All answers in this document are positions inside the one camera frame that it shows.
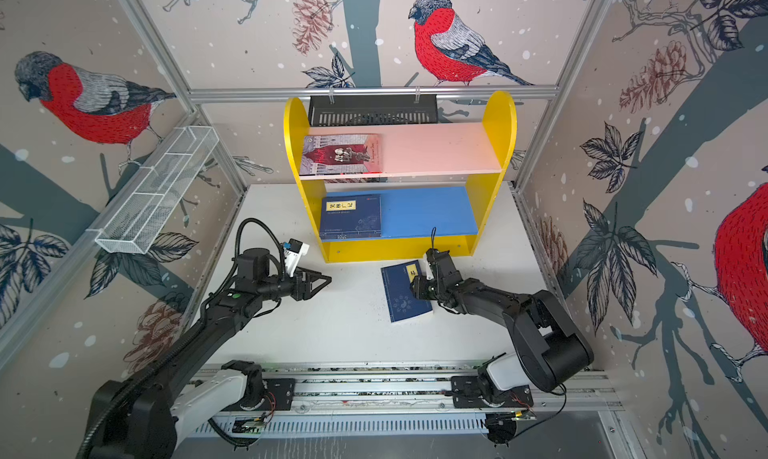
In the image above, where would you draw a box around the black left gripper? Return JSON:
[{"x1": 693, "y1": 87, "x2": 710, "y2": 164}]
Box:
[{"x1": 258, "y1": 264, "x2": 332, "y2": 302}]

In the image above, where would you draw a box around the navy book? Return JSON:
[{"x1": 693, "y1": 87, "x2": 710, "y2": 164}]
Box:
[
  {"x1": 319, "y1": 194, "x2": 382, "y2": 241},
  {"x1": 381, "y1": 260, "x2": 433, "y2": 323}
]

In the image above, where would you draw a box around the red illustrated book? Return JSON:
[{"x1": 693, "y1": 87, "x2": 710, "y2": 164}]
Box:
[{"x1": 299, "y1": 134, "x2": 383, "y2": 176}]

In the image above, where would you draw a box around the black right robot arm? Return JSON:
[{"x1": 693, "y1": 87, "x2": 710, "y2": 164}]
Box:
[{"x1": 411, "y1": 248, "x2": 594, "y2": 405}]

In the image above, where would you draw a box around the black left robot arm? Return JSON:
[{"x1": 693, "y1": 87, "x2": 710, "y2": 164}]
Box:
[{"x1": 76, "y1": 240, "x2": 332, "y2": 458}]

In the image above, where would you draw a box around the yellow shelf with coloured boards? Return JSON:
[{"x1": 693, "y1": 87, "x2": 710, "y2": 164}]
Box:
[{"x1": 283, "y1": 91, "x2": 518, "y2": 263}]

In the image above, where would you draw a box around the black perforated tray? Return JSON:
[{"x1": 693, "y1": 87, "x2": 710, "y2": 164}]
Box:
[{"x1": 308, "y1": 95, "x2": 438, "y2": 127}]

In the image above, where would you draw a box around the aluminium top crossbar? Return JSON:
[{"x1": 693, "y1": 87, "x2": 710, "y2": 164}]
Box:
[{"x1": 187, "y1": 85, "x2": 561, "y2": 104}]

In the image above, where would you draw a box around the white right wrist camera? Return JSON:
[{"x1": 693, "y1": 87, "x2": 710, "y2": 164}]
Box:
[{"x1": 424, "y1": 248, "x2": 440, "y2": 280}]

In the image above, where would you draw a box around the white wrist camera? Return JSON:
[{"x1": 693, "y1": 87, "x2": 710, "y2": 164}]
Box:
[
  {"x1": 283, "y1": 238, "x2": 310, "y2": 277},
  {"x1": 424, "y1": 248, "x2": 440, "y2": 280}
]

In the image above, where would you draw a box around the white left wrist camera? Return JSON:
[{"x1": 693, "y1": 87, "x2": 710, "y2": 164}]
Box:
[{"x1": 283, "y1": 238, "x2": 310, "y2": 277}]

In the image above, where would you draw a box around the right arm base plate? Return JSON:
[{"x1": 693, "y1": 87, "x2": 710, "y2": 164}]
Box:
[{"x1": 446, "y1": 376, "x2": 534, "y2": 409}]

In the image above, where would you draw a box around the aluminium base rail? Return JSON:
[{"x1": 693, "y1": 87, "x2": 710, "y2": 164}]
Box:
[{"x1": 192, "y1": 362, "x2": 623, "y2": 440}]

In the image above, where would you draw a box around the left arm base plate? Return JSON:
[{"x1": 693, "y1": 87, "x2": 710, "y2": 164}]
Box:
[{"x1": 236, "y1": 378, "x2": 296, "y2": 412}]

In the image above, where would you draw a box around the white wire mesh basket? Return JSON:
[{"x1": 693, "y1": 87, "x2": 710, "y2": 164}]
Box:
[{"x1": 89, "y1": 125, "x2": 219, "y2": 254}]

